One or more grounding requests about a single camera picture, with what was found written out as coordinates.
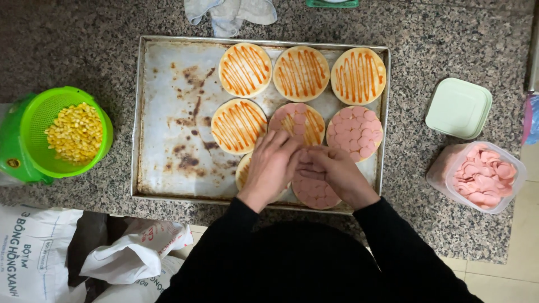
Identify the person's left hand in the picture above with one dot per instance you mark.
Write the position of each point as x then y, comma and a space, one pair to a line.
269, 172

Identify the person's black sweater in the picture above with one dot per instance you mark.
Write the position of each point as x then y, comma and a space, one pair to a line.
294, 269

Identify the metal appliance edge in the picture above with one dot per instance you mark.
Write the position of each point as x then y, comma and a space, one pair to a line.
534, 50

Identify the dark plastic bag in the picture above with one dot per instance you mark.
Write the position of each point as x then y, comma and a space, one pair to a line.
88, 240

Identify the pink and blue plastic bag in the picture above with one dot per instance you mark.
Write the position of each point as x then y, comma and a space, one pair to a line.
532, 120

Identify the clear plastic container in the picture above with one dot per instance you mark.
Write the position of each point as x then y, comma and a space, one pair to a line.
440, 168

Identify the mint green square container lid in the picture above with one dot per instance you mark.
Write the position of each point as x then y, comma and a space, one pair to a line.
458, 107

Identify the heap of pink sausage slices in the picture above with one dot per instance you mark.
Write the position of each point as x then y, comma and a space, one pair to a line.
484, 179

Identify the grey cloth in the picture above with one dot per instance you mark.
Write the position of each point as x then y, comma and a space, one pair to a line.
229, 12

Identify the sauce-striped mini pizza base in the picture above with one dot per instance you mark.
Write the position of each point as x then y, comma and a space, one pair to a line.
245, 69
301, 73
238, 126
358, 75
242, 172

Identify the sausage-topped mini pizza base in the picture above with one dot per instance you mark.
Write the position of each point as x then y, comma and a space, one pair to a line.
315, 196
355, 132
301, 120

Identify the heap of yellow corn kernels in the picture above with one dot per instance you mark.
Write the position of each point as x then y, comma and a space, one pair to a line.
75, 132

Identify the dark green plastic basin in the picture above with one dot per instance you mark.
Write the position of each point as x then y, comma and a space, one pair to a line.
10, 143

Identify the handful of pink sausage slices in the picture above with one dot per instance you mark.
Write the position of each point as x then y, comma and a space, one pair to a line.
306, 156

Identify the light green plastic colander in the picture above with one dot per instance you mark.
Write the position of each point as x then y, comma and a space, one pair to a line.
36, 113

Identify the green plastic object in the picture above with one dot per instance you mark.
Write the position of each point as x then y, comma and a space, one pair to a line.
332, 3

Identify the person's right fingers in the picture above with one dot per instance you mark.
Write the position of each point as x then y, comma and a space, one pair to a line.
313, 172

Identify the white crumpled plastic bag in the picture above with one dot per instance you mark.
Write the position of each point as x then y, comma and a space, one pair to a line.
134, 252

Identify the white printed flour sack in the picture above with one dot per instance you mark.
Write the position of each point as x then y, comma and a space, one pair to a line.
29, 256
143, 288

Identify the stained metal baking tray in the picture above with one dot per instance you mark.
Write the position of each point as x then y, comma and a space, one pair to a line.
168, 126

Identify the person's right hand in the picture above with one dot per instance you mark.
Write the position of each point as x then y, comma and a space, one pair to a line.
341, 176

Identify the person's left fingers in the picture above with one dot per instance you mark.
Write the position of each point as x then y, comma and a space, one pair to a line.
278, 145

